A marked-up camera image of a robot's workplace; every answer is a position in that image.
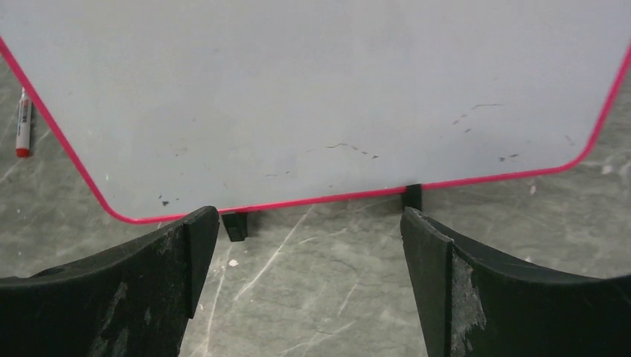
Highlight pink framed whiteboard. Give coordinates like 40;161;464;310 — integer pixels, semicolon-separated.
1;1;630;223

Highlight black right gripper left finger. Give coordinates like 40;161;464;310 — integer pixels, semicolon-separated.
1;206;220;356

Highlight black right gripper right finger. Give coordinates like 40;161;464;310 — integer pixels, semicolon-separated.
400;208;630;356

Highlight black whiteboard stand foot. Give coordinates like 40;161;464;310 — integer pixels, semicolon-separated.
400;184;423;211
221;212;249;242

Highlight red capped whiteboard marker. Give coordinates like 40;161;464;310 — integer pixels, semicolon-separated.
15;88;32;158

